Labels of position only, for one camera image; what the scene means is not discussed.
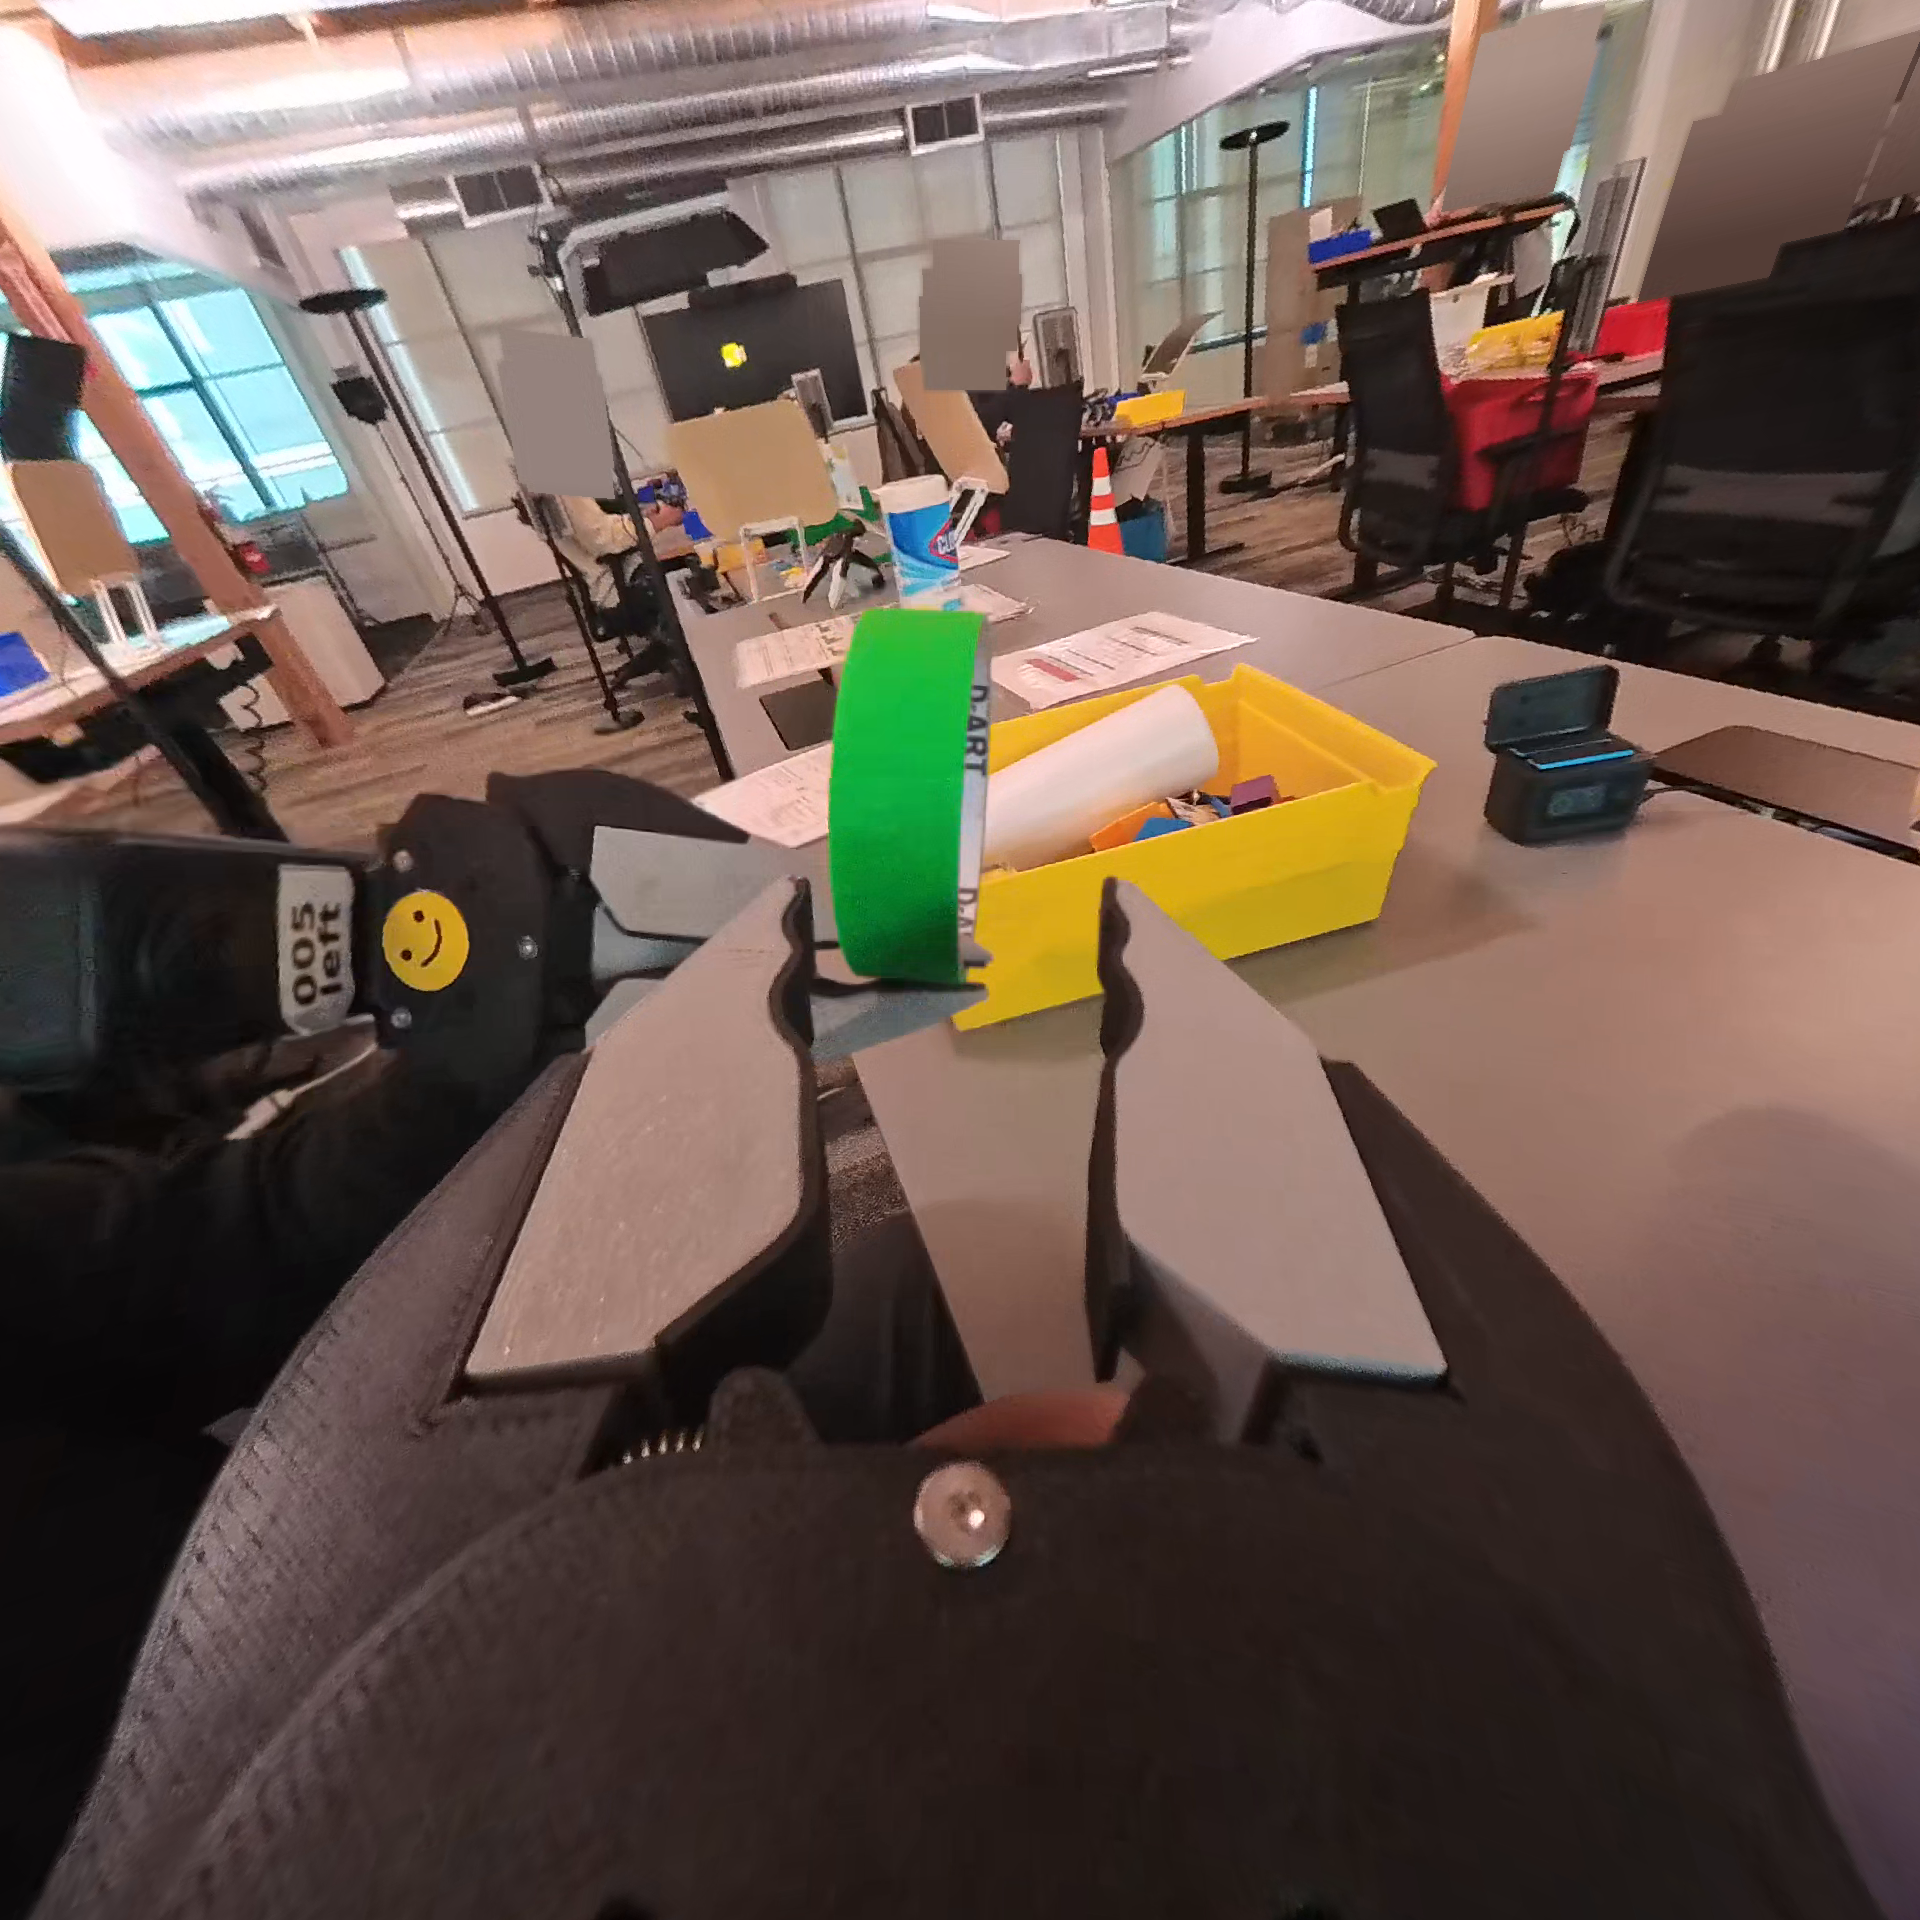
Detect red crate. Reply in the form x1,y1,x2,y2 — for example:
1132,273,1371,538
1438,364,1603,509

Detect person's left forearm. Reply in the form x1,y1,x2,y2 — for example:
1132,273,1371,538
0,1044,581,1502

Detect black flat pad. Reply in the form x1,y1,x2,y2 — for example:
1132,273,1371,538
1647,727,1920,861

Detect green tape roll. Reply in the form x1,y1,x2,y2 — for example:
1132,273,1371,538
830,604,993,993

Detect black charger case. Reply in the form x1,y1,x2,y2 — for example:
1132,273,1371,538
1483,668,1658,843

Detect black office chair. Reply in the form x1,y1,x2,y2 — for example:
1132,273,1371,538
1586,239,1920,668
1331,288,1595,604

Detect black studio softbox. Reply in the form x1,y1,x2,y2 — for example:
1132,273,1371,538
577,211,769,318

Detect tilted tan board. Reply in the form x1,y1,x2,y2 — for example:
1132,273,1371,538
891,360,993,500

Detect printed paper sheet red marks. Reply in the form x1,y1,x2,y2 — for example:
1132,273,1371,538
993,614,1262,712

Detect yellow plastic bin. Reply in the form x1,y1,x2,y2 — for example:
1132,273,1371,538
951,664,1438,1028

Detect black white tool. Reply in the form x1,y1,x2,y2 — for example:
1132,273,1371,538
805,515,891,608

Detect black light stand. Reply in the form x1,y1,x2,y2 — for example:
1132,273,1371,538
298,284,560,698

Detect wooden post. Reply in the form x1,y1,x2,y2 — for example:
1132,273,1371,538
0,195,356,751

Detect white plastic bottle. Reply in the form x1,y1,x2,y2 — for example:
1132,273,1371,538
981,685,1223,874

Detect black wall monitor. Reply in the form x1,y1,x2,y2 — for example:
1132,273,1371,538
644,277,875,425

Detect large tan board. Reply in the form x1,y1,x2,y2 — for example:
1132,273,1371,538
662,395,836,548

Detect small tan board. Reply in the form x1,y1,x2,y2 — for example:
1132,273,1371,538
9,457,139,595

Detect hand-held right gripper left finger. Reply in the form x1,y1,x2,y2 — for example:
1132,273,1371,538
460,874,836,1390

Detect silver ventilation duct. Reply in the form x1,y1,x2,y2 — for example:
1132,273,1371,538
67,0,1141,205

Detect wooden standing desk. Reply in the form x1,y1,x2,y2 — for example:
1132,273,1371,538
1308,198,1580,391

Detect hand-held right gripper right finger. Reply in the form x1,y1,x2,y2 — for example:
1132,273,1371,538
1080,879,1451,1452

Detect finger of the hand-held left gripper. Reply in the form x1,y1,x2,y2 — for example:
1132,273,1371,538
812,967,993,1063
594,822,841,981

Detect wipes canister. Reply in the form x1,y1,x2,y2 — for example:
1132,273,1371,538
877,472,967,608

